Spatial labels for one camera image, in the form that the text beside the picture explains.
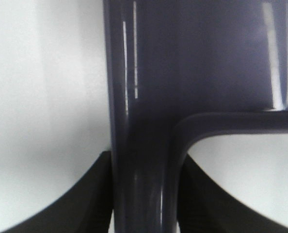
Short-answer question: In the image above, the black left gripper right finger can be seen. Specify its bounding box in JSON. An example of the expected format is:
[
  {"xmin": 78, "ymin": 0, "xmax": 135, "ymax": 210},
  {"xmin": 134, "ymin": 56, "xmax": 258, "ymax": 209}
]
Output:
[{"xmin": 177, "ymin": 156, "xmax": 288, "ymax": 233}]

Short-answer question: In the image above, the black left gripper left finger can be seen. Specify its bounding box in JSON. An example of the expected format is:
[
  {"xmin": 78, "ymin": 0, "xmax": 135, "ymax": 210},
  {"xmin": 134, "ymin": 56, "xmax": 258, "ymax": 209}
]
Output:
[{"xmin": 0, "ymin": 150, "xmax": 114, "ymax": 233}]

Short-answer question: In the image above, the purple plastic dustpan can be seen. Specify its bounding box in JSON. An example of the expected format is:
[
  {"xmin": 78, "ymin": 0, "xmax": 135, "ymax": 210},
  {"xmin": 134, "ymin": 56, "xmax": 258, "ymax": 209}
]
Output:
[{"xmin": 104, "ymin": 0, "xmax": 288, "ymax": 233}]

